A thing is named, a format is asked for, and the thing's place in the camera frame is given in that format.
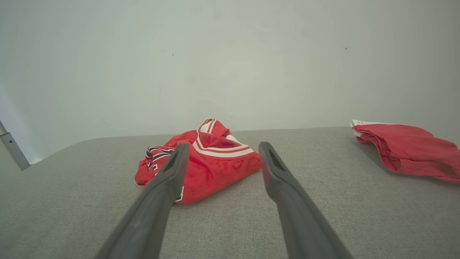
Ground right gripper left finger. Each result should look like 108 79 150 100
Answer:
94 143 190 259

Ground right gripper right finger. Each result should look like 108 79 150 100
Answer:
258 141 354 259

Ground red basketball jersey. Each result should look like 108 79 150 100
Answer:
135 118 262 205

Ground red shorts with white stripes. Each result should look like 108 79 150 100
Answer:
350 119 460 184

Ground grey metal pole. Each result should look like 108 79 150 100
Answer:
0 121 31 171

